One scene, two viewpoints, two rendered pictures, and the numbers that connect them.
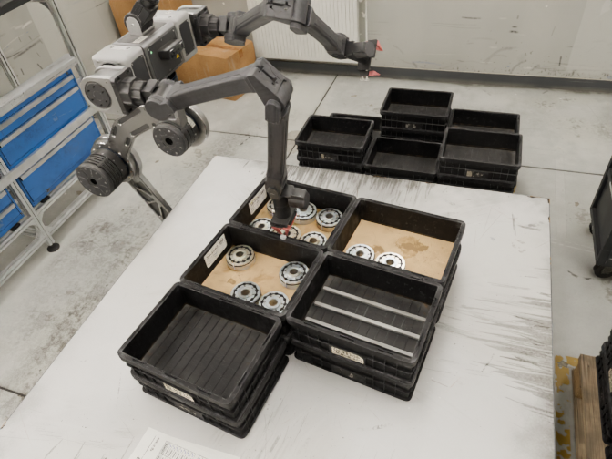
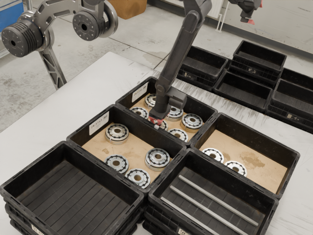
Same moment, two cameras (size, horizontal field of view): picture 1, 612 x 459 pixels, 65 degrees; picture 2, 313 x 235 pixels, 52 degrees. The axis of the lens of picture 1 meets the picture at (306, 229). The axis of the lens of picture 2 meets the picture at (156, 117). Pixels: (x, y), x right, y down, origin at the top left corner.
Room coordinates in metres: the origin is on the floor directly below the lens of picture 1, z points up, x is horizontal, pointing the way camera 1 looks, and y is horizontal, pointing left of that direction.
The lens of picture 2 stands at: (0.20, 0.17, 1.89)
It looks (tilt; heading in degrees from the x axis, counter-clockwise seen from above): 42 degrees down; 356
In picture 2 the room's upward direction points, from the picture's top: 11 degrees clockwise
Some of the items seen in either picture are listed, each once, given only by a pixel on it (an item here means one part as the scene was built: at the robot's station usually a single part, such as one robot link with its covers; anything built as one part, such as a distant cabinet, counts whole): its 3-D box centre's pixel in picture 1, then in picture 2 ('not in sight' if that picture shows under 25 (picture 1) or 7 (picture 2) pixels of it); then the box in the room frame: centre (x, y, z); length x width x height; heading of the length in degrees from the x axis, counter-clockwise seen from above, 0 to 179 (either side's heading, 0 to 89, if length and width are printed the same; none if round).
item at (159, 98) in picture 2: (281, 197); (164, 95); (1.29, 0.07, 1.04); 0.07 x 0.06 x 0.07; 66
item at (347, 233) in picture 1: (396, 248); (241, 159); (1.14, -0.30, 0.87); 0.40 x 0.30 x 0.11; 59
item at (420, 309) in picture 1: (364, 313); (210, 207); (0.89, -0.15, 0.87); 0.40 x 0.30 x 0.11; 59
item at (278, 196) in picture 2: (396, 238); (245, 151); (1.14, -0.30, 0.92); 0.40 x 0.30 x 0.02; 59
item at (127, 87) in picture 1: (136, 92); not in sight; (1.37, 0.45, 1.45); 0.09 x 0.08 x 0.12; 156
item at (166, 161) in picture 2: (293, 272); (158, 157); (1.10, 0.06, 0.86); 0.10 x 0.10 x 0.01
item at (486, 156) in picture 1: (474, 178); (289, 120); (2.05, -0.97, 0.37); 0.40 x 0.30 x 0.45; 66
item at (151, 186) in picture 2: (252, 267); (127, 144); (1.09, 0.19, 0.92); 0.40 x 0.30 x 0.02; 59
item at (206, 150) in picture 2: (360, 254); (212, 156); (1.14, -0.18, 0.86); 0.10 x 0.10 x 0.01
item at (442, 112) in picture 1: (414, 133); (251, 76); (2.58, -0.77, 0.37); 0.40 x 0.30 x 0.45; 66
